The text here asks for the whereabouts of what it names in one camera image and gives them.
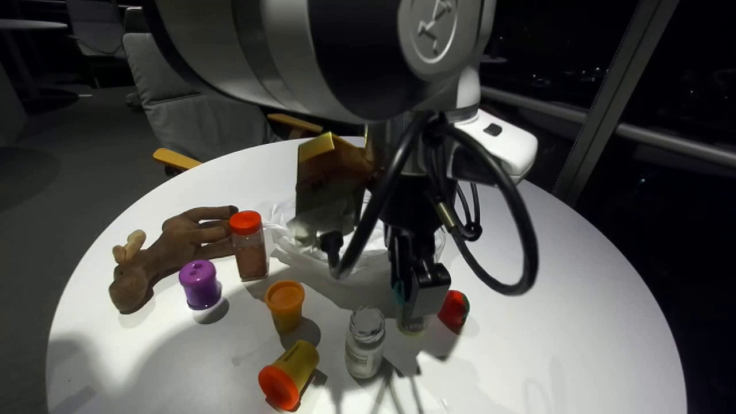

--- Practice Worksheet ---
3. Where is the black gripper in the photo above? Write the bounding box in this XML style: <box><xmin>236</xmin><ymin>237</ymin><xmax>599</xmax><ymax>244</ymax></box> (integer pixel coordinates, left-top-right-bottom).
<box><xmin>378</xmin><ymin>170</ymin><xmax>454</xmax><ymax>334</ymax></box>

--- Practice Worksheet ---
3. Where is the red lid dough cup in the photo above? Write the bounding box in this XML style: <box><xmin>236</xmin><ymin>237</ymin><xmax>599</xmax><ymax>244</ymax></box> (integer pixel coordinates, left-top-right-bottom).
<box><xmin>437</xmin><ymin>286</ymin><xmax>472</xmax><ymax>334</ymax></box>

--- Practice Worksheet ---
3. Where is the white pill bottle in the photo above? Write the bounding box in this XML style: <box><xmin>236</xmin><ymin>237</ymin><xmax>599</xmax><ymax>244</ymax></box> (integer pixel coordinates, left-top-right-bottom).
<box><xmin>342</xmin><ymin>305</ymin><xmax>388</xmax><ymax>384</ymax></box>

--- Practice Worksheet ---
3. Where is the yellow lid dough cup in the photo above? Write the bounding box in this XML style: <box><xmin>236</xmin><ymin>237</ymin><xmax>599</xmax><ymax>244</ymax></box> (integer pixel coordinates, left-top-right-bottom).
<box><xmin>262</xmin><ymin>277</ymin><xmax>307</xmax><ymax>336</ymax></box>

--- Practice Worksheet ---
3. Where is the red lid spice jar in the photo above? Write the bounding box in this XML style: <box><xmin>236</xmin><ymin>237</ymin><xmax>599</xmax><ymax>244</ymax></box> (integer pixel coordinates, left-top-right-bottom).
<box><xmin>228</xmin><ymin>209</ymin><xmax>268</xmax><ymax>282</ymax></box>

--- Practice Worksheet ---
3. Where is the purple lid dough cup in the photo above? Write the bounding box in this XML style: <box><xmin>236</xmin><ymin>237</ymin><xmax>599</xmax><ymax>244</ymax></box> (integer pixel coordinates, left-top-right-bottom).
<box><xmin>177</xmin><ymin>258</ymin><xmax>226</xmax><ymax>313</ymax></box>

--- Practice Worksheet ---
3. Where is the brown plush toy animal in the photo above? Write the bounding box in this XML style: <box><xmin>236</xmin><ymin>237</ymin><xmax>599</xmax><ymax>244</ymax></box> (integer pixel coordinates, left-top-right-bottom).
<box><xmin>107</xmin><ymin>204</ymin><xmax>240</xmax><ymax>315</ymax></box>

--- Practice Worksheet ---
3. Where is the white plastic bag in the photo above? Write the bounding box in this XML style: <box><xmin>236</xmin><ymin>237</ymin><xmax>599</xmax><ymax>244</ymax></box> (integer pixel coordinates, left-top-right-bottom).
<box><xmin>262</xmin><ymin>192</ymin><xmax>399</xmax><ymax>313</ymax></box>

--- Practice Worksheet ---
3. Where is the grey upholstered chair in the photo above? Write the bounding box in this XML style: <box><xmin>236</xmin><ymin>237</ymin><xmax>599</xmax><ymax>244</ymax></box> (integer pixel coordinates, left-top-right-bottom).
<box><xmin>122</xmin><ymin>29</ymin><xmax>327</xmax><ymax>174</ymax></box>

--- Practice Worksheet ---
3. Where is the dark background chair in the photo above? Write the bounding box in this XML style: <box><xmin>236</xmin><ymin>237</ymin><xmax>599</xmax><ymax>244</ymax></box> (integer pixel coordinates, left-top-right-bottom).
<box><xmin>63</xmin><ymin>0</ymin><xmax>129</xmax><ymax>59</ymax></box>

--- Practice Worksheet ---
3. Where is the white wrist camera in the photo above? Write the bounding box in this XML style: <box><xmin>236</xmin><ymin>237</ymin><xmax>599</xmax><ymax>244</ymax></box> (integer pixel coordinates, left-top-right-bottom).
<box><xmin>451</xmin><ymin>106</ymin><xmax>541</xmax><ymax>184</ymax></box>

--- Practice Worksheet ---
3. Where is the grey window post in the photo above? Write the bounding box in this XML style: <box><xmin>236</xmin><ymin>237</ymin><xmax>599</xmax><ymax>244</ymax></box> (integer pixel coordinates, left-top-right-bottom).
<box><xmin>551</xmin><ymin>0</ymin><xmax>681</xmax><ymax>207</ymax></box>

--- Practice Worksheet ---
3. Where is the grey window rail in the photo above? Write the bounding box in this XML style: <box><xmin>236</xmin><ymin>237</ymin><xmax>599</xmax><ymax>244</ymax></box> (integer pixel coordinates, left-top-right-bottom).
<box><xmin>477</xmin><ymin>83</ymin><xmax>736</xmax><ymax>173</ymax></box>

